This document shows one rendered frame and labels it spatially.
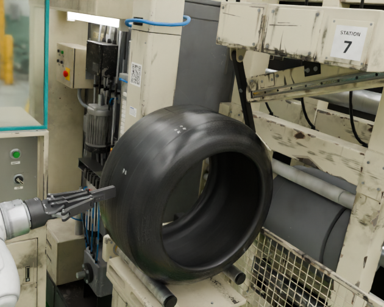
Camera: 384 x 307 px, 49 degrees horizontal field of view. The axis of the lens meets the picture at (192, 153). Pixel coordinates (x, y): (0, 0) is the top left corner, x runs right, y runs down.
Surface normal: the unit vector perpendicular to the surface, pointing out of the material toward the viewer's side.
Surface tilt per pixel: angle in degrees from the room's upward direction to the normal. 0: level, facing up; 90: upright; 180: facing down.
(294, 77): 90
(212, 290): 0
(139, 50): 90
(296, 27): 90
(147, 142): 45
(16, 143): 90
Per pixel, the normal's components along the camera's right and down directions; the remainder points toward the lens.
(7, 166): 0.57, 0.31
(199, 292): 0.12, -0.95
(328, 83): -0.81, 0.08
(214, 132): 0.39, -0.48
